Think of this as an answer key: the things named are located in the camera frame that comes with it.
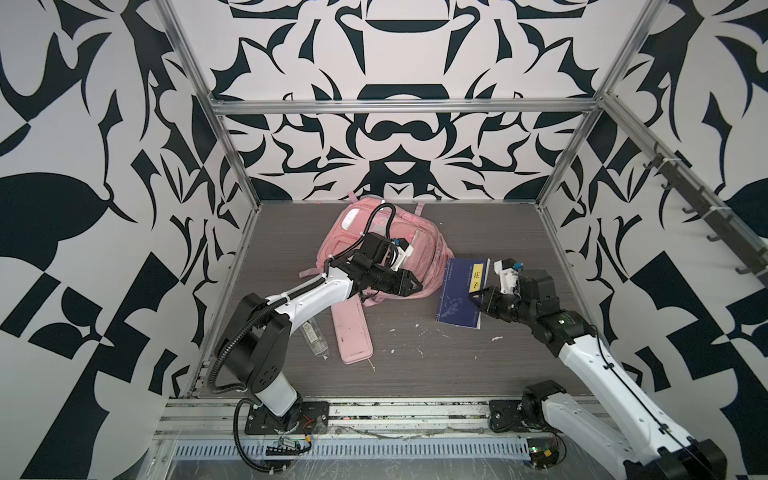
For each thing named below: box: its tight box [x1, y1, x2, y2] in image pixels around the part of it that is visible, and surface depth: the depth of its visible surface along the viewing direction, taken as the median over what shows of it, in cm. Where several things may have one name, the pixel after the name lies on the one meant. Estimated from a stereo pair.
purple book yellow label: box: [435, 258, 491, 329], surface depth 82 cm
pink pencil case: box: [331, 293, 374, 365], surface depth 87 cm
